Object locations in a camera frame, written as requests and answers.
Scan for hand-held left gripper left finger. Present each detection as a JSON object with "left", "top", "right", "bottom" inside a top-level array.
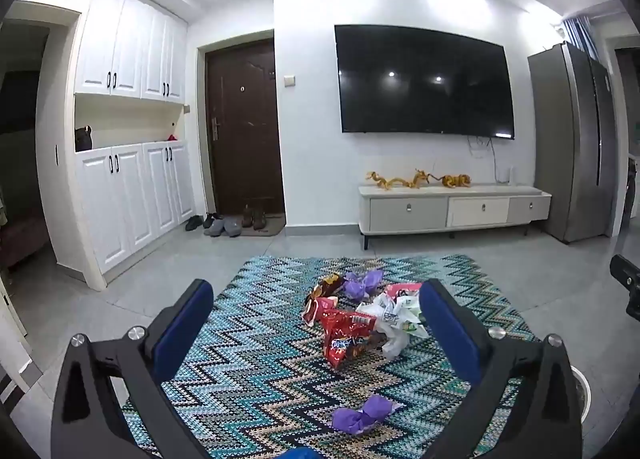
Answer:
[{"left": 50, "top": 279, "right": 216, "bottom": 459}]

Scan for dark red bench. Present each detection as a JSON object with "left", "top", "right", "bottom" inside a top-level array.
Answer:
[{"left": 0, "top": 215, "right": 51, "bottom": 271}]

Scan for pink red packet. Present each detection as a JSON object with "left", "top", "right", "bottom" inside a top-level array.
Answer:
[{"left": 382, "top": 282, "right": 424, "bottom": 301}]

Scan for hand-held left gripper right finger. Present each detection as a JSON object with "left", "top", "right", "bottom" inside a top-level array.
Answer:
[{"left": 419, "top": 279, "right": 586, "bottom": 459}]

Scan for shoes by door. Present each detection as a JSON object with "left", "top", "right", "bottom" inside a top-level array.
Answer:
[{"left": 207, "top": 212, "right": 287, "bottom": 238}]

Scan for purple wrapper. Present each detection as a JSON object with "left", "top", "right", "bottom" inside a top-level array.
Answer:
[
  {"left": 331, "top": 394, "right": 403, "bottom": 436},
  {"left": 344, "top": 269, "right": 385, "bottom": 301}
]

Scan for white round container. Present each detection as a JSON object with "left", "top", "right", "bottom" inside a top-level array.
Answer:
[{"left": 570, "top": 366, "right": 593, "bottom": 423}]

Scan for white plastic bag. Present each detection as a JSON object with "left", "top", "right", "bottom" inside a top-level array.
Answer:
[{"left": 356, "top": 291, "right": 418, "bottom": 360}]

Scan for blue grey curtain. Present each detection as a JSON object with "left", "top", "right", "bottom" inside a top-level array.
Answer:
[{"left": 560, "top": 18, "right": 599, "bottom": 62}]

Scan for television cable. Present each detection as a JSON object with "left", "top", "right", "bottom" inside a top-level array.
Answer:
[{"left": 467, "top": 135, "right": 507, "bottom": 184}]

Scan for silver refrigerator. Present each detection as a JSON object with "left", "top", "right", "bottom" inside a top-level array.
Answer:
[{"left": 527, "top": 41, "right": 617, "bottom": 245}]

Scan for brown snack wrapper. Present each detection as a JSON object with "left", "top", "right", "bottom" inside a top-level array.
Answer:
[{"left": 315, "top": 273, "right": 346, "bottom": 301}]

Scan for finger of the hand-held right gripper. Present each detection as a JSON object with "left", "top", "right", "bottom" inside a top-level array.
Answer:
[{"left": 609, "top": 254, "right": 640, "bottom": 321}]

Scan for small red white snack packet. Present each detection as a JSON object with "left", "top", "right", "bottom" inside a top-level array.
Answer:
[{"left": 302, "top": 295, "right": 342, "bottom": 326}]

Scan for white wall cabinet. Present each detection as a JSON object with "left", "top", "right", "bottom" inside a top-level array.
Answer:
[{"left": 50, "top": 0, "right": 197, "bottom": 290}]

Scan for zigzag patterned rug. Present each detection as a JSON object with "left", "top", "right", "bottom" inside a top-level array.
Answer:
[{"left": 122, "top": 254, "right": 541, "bottom": 459}]

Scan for large golden dragon ornament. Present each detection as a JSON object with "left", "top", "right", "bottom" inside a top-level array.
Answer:
[{"left": 365, "top": 169, "right": 437, "bottom": 192}]

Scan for white grey television stand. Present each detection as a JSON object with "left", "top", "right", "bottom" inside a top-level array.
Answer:
[{"left": 358, "top": 182, "right": 552, "bottom": 250}]

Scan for wall-mounted black television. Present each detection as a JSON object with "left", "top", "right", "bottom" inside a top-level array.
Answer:
[{"left": 334, "top": 25, "right": 516, "bottom": 140}]

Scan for dark brown entrance door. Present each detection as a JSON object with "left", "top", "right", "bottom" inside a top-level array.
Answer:
[{"left": 204, "top": 38, "right": 286, "bottom": 216}]

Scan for red snack bag blue label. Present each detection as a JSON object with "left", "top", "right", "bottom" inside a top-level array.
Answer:
[{"left": 324, "top": 334, "right": 382, "bottom": 371}]

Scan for white green snack packet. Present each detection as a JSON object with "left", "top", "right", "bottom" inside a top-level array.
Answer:
[{"left": 397, "top": 293, "right": 431, "bottom": 340}]

